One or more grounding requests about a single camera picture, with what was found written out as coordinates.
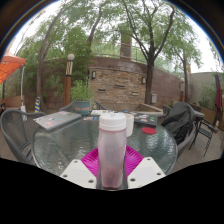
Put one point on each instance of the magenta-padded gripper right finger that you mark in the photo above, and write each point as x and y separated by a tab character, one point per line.
146	171

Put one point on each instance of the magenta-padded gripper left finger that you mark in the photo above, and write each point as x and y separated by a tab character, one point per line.
78	173

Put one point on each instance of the clear pink white-capped bottle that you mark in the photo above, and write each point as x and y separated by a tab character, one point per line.
112	150

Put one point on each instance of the flat round red coaster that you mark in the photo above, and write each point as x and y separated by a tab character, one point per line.
149	130

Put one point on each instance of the white textured cup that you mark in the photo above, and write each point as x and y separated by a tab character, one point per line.
130	125

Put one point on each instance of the blue sticker card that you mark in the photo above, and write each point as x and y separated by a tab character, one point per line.
90	118

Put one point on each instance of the grey laptop with stickers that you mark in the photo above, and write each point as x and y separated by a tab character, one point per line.
56	120

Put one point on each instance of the black jacket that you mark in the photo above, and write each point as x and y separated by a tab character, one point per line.
178	121

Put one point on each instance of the dark slatted patio chair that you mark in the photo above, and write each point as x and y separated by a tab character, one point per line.
205	131

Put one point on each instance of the blue yellow striped cone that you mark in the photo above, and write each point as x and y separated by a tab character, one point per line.
37	106

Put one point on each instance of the forked dark-trunk tree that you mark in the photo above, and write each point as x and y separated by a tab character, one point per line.
148	83

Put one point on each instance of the closed maroon patio umbrella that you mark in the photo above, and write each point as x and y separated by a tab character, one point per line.
218	96

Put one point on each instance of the leaning slender tree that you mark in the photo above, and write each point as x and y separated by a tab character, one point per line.
40	73

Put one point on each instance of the orange patio umbrella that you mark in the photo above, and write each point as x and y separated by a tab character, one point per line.
10	65

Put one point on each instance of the grey wall utility box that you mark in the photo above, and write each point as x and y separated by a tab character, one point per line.
154	98

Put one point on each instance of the globe-topped wooden lamp post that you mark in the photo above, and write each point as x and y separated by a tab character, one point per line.
68	86

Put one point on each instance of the short wooden lamp post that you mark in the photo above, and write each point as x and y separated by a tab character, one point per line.
182	91

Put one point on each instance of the dark wall lantern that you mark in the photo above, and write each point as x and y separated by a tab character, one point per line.
143	80
93	74

